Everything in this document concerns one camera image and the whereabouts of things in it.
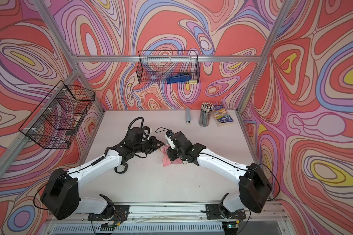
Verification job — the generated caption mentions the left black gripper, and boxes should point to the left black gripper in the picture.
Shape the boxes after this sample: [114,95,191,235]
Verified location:
[133,136,165,155]

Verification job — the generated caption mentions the pink cloth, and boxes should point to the pink cloth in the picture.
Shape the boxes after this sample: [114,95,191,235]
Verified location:
[160,144,183,167]

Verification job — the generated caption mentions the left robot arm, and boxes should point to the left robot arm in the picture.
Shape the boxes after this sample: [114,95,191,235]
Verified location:
[40,117,164,220]

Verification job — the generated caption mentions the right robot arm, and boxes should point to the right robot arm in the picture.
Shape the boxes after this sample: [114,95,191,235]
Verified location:
[165,130,272,218]

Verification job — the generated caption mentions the small black looped watch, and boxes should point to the small black looped watch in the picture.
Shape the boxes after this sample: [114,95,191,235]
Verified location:
[114,163,128,174]

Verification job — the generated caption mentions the grey stapler on table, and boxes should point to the grey stapler on table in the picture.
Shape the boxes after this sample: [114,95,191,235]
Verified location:
[185,108,191,124]

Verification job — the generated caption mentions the metal pencil cup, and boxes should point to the metal pencil cup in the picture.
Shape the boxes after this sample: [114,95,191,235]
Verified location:
[199,102,214,127]

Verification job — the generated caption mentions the colourful book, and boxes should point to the colourful book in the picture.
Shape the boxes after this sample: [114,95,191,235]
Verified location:
[212,105,234,127]

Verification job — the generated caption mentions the yellow sticky notes block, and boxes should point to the yellow sticky notes block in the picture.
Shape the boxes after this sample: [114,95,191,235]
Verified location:
[188,79,199,85]

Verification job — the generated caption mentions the blue stapler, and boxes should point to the blue stapler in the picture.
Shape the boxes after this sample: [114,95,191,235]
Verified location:
[166,72,192,84]

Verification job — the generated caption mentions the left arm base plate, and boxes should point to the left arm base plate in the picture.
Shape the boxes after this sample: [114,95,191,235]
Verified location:
[88,205,130,222]

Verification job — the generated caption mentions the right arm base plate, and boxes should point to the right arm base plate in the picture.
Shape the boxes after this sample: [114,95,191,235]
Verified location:
[201,193,247,221]

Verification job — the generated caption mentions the black wire basket back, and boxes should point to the black wire basket back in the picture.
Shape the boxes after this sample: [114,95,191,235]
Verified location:
[136,50,201,84]

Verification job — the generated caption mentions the black wire basket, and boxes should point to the black wire basket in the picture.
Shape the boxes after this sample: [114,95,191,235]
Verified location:
[136,50,201,84]
[19,81,96,149]

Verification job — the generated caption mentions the black wire basket left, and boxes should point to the black wire basket left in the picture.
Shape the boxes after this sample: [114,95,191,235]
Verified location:
[19,81,96,149]

